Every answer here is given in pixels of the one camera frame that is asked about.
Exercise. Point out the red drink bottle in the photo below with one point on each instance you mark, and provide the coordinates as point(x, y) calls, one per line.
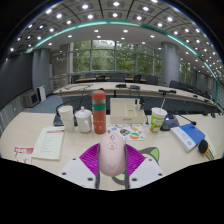
point(99, 115)

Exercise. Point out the black yellow handheld microphone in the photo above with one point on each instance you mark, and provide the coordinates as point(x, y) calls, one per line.
point(203, 146)

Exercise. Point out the dark office chairs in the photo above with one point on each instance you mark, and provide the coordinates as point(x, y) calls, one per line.
point(116, 77)

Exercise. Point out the green printed paper cup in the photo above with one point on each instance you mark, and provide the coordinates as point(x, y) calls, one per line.
point(157, 121)

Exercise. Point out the white paper cup stack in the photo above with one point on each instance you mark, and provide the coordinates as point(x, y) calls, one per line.
point(67, 118)

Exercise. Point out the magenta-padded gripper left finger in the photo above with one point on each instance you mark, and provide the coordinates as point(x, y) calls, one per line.
point(88, 156)

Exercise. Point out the blue and white book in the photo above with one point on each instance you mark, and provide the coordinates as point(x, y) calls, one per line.
point(188, 135)

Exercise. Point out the pink computer mouse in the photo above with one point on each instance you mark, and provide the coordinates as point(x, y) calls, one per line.
point(112, 155)

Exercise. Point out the cat face mouse pad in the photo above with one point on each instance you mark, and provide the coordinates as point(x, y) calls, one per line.
point(152, 154)

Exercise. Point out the colourful sticker sheet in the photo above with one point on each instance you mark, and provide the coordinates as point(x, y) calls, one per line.
point(131, 133)

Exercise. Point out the red fan print paper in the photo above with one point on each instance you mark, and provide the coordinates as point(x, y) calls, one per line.
point(23, 154)

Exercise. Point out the white lidded mug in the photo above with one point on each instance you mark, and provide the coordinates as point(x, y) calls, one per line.
point(84, 121)

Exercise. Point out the white cardboard box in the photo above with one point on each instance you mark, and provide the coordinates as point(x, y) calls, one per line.
point(126, 113)

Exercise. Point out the cream paper document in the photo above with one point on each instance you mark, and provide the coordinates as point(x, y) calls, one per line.
point(49, 142)

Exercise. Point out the ceiling lights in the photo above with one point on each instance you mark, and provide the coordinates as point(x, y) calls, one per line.
point(116, 4)

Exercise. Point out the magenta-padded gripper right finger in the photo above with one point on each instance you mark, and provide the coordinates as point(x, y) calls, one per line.
point(135, 158)

